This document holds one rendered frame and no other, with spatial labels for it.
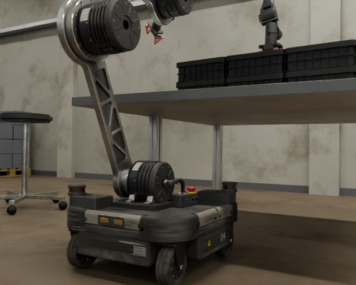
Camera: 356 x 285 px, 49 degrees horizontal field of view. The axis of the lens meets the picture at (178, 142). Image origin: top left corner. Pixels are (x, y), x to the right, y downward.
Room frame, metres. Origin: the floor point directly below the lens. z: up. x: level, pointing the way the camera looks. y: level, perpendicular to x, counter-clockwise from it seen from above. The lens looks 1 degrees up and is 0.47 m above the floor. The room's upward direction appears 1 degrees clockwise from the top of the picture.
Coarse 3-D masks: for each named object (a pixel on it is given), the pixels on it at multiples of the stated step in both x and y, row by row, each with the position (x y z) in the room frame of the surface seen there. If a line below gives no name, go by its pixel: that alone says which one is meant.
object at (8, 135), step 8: (0, 112) 6.18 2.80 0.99; (8, 112) 6.07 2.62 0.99; (16, 112) 6.06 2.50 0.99; (24, 112) 6.18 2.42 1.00; (0, 120) 6.17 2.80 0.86; (0, 128) 5.80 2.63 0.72; (8, 128) 5.93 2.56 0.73; (16, 128) 6.05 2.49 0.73; (0, 136) 5.81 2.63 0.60; (8, 136) 5.93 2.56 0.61; (16, 136) 6.05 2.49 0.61; (0, 144) 5.81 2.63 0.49; (8, 144) 5.94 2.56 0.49; (16, 144) 6.07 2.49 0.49; (0, 152) 5.81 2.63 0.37; (8, 152) 5.94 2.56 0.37; (16, 152) 6.07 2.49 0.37; (0, 160) 5.81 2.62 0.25; (8, 160) 5.94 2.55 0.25; (16, 160) 6.07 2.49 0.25; (0, 168) 5.81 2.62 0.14; (8, 168) 5.94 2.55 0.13; (16, 168) 6.07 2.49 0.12; (0, 176) 5.81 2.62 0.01; (8, 176) 5.94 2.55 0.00
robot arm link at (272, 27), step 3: (270, 21) 1.89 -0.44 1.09; (267, 24) 1.88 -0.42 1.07; (270, 24) 1.87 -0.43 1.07; (273, 24) 1.87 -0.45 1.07; (276, 24) 1.88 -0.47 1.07; (267, 27) 1.88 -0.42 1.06; (270, 27) 1.87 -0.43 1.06; (273, 27) 1.87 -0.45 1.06; (276, 27) 1.88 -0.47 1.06; (267, 30) 1.88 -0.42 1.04; (270, 30) 1.87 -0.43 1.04; (273, 30) 1.87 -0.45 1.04; (276, 30) 1.88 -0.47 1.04; (270, 33) 1.88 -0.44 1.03
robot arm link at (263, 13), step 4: (264, 0) 1.95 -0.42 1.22; (268, 0) 1.93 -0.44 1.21; (272, 0) 1.93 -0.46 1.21; (264, 4) 1.93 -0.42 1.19; (268, 4) 1.91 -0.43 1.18; (272, 4) 1.90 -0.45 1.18; (260, 8) 1.93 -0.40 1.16; (264, 8) 1.93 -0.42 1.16; (268, 8) 1.89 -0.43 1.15; (272, 8) 1.87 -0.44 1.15; (260, 12) 1.91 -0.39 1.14; (264, 12) 1.89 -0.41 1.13; (268, 12) 1.88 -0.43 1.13; (272, 12) 1.87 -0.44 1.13; (264, 16) 1.89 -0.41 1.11; (268, 16) 1.89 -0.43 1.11; (272, 16) 1.88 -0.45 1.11; (264, 20) 1.91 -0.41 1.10
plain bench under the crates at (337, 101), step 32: (128, 96) 1.66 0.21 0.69; (160, 96) 1.58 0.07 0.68; (192, 96) 1.51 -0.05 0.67; (224, 96) 1.45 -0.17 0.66; (256, 96) 1.40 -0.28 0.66; (288, 96) 1.39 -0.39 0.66; (320, 96) 1.38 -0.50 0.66; (352, 96) 1.36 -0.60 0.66; (160, 128) 2.30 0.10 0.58; (160, 160) 2.31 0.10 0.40
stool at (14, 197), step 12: (12, 120) 2.89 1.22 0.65; (24, 120) 2.86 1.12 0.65; (36, 120) 2.88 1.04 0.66; (48, 120) 2.99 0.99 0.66; (24, 132) 2.98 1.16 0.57; (24, 144) 2.98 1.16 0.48; (24, 156) 2.98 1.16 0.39; (24, 168) 2.98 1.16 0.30; (24, 180) 2.98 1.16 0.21; (12, 192) 3.13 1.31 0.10; (24, 192) 2.98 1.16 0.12; (48, 192) 3.18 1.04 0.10; (12, 204) 2.68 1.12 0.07; (60, 204) 2.91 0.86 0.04
